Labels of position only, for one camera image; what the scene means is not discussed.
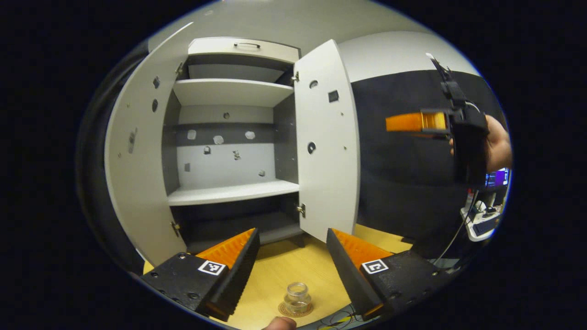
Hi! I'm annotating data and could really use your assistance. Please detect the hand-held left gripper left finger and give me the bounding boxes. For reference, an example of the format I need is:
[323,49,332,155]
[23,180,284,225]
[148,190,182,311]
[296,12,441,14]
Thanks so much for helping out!
[140,228,260,322]

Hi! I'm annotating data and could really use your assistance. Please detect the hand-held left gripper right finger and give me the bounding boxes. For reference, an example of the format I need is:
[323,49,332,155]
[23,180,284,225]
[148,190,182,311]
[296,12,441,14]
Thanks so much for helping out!
[327,228,454,321]

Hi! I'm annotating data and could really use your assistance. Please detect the clear glass bottle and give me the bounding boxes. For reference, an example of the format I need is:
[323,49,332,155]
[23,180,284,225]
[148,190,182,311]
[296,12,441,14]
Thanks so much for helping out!
[283,282,312,314]

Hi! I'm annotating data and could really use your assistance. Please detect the round brown coaster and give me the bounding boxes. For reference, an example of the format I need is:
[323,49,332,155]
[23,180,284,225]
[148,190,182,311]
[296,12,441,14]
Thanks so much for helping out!
[278,300,315,318]

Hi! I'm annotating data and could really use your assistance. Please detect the white cabinet door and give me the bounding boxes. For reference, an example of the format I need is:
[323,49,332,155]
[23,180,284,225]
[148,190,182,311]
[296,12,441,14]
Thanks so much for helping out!
[105,23,193,266]
[293,39,361,243]

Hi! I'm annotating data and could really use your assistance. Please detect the white cabinet shelf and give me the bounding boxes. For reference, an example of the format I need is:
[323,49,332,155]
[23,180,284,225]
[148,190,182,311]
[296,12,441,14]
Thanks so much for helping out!
[167,180,300,206]
[173,78,294,107]

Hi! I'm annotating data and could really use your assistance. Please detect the white cabinet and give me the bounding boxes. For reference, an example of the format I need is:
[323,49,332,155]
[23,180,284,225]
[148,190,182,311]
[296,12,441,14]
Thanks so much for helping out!
[105,23,361,266]

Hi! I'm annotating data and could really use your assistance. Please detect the white cabinet drawer front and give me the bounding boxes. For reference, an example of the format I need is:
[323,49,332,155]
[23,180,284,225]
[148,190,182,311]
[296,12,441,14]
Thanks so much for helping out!
[188,38,301,64]

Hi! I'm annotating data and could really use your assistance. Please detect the computer monitor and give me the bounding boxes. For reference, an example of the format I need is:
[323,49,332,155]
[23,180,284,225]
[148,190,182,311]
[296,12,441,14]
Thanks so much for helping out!
[485,167,509,188]

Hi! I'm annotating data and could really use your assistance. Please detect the white desk device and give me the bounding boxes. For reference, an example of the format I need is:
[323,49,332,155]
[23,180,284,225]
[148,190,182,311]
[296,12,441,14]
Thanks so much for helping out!
[460,202,505,242]

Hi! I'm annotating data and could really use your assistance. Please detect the thin dark cables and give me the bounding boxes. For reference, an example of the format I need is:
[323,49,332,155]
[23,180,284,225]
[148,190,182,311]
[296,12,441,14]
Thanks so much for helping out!
[319,309,367,330]

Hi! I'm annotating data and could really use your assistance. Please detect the white cable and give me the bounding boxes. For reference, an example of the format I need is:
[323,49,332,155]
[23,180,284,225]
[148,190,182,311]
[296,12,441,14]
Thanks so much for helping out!
[433,188,480,266]

